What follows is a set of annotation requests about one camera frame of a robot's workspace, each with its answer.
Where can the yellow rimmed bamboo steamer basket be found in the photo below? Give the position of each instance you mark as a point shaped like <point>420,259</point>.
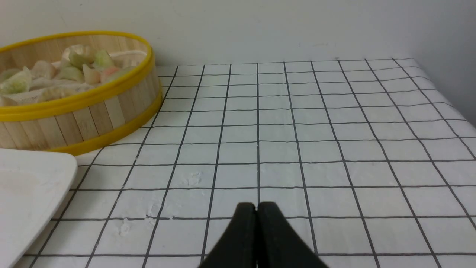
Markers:
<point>87,121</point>

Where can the green dumpling in steamer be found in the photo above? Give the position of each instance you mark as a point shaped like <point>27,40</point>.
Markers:
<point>103,60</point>

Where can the white steamer liner cloth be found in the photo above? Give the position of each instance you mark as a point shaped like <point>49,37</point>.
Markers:
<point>72,75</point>

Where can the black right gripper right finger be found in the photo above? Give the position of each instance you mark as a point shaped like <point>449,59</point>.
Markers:
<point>279,246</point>

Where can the white black grid tablecloth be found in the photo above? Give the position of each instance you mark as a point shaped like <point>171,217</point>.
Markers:
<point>369,163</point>

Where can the white square plate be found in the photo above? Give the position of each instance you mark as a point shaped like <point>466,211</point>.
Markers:
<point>33,184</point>

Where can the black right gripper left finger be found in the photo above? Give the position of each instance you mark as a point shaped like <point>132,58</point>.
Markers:
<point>235,247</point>

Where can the pink dumpling in steamer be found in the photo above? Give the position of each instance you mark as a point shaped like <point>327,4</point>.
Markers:
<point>107,72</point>

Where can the pale dumpling in steamer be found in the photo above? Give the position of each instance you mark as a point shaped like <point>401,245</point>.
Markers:
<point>18,83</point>

